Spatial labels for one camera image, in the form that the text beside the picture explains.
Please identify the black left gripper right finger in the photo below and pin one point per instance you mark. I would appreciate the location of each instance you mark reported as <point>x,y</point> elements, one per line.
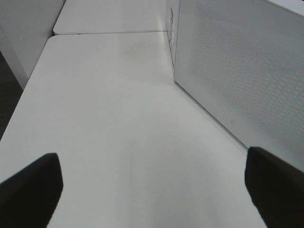
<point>276,189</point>

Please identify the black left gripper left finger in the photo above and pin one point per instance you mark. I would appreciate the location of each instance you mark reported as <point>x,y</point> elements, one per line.
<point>29,198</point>

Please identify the white microwave oven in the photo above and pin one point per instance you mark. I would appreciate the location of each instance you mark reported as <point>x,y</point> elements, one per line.
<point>171,23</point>

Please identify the white adjacent table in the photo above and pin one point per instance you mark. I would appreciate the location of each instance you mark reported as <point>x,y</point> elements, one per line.
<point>110,16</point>

